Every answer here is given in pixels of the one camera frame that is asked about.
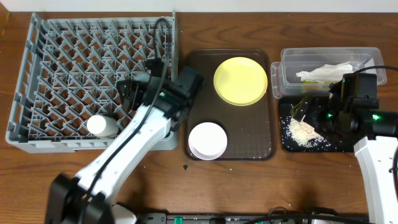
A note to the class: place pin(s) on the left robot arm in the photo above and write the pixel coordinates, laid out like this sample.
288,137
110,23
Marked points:
90,196

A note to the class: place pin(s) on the grey plastic dish rack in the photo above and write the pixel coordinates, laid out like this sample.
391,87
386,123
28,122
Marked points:
69,72

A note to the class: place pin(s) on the dark brown serving tray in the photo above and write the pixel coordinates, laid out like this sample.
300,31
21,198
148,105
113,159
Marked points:
250,129

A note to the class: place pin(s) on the white pink bowl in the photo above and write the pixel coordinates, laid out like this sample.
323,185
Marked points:
207,141

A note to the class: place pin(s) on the yellow round plate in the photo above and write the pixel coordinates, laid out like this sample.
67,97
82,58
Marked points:
240,81

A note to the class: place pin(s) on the clear plastic bin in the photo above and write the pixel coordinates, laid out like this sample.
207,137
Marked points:
284,81

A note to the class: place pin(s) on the black rectangular tray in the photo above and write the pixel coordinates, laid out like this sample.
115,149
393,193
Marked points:
286,103

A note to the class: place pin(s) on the white napkin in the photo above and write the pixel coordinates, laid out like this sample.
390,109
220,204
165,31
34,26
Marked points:
327,72

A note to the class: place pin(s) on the green orange snack wrapper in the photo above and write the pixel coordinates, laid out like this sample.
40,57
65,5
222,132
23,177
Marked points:
320,82

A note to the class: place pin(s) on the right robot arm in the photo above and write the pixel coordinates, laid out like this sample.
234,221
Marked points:
351,115

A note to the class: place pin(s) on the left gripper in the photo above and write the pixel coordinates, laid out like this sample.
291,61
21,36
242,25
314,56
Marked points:
131,92

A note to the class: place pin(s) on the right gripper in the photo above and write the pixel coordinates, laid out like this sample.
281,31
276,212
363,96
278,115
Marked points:
318,105

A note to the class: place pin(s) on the rice food scraps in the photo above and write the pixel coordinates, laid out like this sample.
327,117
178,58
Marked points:
298,136

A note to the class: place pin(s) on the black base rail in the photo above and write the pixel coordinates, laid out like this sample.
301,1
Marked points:
162,218

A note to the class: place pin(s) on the white cup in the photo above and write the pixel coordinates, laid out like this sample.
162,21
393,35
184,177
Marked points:
102,127

